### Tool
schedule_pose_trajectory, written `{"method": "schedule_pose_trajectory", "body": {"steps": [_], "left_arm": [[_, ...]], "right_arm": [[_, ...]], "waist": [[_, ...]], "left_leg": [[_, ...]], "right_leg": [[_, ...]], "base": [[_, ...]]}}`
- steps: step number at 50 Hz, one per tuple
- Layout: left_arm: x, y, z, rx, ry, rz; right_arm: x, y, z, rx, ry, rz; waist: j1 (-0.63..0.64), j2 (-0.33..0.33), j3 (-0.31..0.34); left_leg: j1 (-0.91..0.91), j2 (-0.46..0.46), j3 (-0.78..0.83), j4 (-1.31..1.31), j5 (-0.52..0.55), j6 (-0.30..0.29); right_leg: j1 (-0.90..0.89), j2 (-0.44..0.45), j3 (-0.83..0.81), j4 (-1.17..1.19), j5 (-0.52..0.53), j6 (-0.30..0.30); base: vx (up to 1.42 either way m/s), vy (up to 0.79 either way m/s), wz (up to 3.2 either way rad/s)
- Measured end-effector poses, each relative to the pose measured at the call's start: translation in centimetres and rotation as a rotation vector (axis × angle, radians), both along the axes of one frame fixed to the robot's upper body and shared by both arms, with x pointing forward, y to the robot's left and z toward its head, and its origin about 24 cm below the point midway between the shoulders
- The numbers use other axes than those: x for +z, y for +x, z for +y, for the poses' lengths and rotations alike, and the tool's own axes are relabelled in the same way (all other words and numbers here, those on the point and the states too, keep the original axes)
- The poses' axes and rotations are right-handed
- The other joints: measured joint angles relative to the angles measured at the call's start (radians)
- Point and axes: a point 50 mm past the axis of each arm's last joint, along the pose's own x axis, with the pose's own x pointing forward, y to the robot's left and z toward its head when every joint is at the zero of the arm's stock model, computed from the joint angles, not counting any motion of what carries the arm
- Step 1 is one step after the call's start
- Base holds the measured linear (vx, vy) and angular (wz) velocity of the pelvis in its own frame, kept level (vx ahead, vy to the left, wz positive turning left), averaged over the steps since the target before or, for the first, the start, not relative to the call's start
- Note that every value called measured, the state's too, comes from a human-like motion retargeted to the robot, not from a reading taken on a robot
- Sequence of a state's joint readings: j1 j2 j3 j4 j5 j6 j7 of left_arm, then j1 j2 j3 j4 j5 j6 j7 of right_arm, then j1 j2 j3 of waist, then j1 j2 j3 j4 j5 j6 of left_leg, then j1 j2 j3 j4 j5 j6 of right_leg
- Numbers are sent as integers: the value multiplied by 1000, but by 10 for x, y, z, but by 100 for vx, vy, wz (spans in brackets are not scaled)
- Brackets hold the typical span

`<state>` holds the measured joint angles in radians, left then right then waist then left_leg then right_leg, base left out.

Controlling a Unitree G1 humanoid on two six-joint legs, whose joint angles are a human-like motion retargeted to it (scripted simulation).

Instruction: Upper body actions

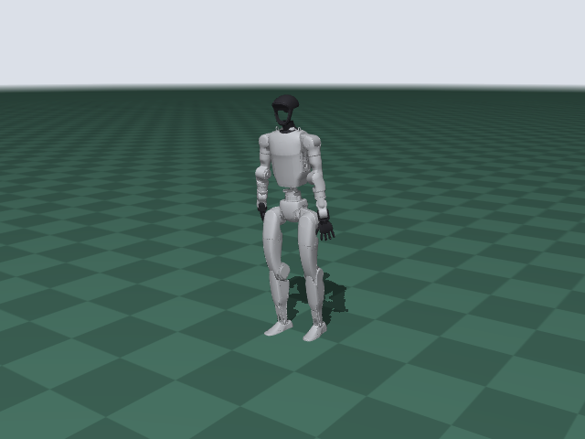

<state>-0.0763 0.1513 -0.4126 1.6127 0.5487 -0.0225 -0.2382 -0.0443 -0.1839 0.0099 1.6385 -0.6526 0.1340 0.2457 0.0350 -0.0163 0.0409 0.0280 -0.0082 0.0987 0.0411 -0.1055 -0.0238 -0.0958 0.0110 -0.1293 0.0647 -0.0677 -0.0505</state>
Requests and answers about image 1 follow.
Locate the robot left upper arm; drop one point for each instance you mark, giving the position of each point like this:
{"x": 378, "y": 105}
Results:
{"x": 312, "y": 144}

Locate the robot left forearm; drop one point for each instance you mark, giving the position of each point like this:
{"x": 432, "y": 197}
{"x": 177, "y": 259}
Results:
{"x": 319, "y": 194}

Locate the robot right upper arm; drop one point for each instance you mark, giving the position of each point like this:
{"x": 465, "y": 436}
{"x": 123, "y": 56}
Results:
{"x": 263, "y": 172}

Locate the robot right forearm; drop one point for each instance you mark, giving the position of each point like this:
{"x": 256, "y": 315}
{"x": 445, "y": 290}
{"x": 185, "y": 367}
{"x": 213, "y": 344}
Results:
{"x": 262, "y": 191}

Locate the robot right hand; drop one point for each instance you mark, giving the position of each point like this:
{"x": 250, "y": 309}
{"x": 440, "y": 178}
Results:
{"x": 262, "y": 210}

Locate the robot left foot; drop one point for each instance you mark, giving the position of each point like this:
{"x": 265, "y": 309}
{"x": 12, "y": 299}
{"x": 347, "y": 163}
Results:
{"x": 315, "y": 332}

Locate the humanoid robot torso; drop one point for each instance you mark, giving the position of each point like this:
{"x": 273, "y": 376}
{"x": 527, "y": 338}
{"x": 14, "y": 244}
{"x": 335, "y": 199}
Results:
{"x": 290, "y": 166}

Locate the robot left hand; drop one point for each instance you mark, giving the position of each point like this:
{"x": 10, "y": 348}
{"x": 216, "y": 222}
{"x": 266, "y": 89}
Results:
{"x": 325, "y": 227}

